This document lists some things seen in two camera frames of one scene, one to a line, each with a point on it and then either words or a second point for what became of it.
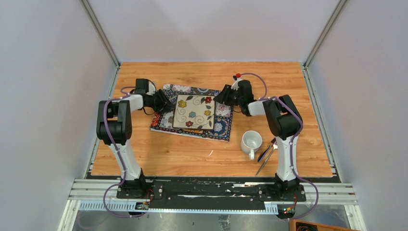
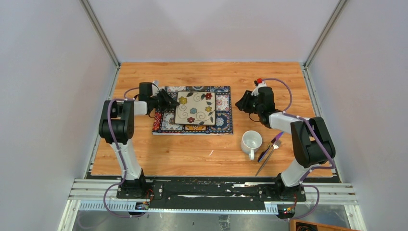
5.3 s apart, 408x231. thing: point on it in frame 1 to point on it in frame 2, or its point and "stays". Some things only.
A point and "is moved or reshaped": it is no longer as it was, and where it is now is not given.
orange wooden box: x=301 y=225 stays
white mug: x=251 y=141 stays
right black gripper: x=224 y=96 to x=243 y=103
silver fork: x=267 y=158 stays
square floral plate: x=194 y=112 is moved or reshaped
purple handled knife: x=261 y=155 stays
